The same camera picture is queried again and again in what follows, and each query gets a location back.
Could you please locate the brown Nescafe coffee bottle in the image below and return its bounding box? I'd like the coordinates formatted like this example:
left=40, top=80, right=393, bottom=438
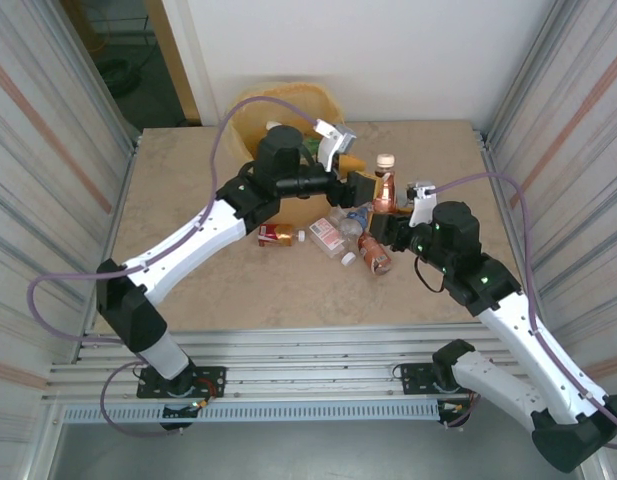
left=371, top=153, right=398, bottom=219
left=356, top=231, right=393, bottom=277

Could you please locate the square bottle red white label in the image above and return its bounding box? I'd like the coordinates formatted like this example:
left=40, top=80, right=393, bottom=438
left=307, top=216, right=358, bottom=266

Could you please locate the yellow plastic waste bin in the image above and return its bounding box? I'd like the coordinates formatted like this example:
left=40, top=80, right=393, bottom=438
left=227, top=84, right=368, bottom=227

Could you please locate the yellow wicker waste basket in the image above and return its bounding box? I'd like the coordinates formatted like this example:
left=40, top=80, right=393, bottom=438
left=225, top=81, right=348, bottom=169

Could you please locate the amber tea bottle red label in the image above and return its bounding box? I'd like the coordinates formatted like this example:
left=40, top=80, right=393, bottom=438
left=257, top=223, right=308, bottom=249

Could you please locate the black object on floor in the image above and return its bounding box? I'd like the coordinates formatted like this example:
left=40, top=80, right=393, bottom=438
left=100, top=57, right=139, bottom=94

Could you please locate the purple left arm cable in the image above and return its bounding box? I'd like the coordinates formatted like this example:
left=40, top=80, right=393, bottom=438
left=27, top=95, right=322, bottom=439

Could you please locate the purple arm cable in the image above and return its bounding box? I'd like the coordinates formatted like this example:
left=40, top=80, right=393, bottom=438
left=27, top=95, right=322, bottom=439
left=434, top=172, right=617, bottom=449

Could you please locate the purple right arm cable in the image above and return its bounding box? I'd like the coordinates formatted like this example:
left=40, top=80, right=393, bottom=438
left=434, top=172, right=617, bottom=449

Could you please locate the aluminium rail base frame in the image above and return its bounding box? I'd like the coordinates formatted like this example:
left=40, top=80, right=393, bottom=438
left=40, top=322, right=589, bottom=405

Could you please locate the wooden door frame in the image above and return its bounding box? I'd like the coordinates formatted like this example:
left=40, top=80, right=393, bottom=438
left=145, top=0, right=202, bottom=124

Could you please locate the aluminium wall panel orange stripe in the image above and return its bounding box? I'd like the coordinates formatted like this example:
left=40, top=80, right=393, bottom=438
left=0, top=0, right=139, bottom=446
left=480, top=0, right=617, bottom=480

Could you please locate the grey slotted cable duct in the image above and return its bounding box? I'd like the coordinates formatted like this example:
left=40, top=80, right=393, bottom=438
left=61, top=403, right=442, bottom=425

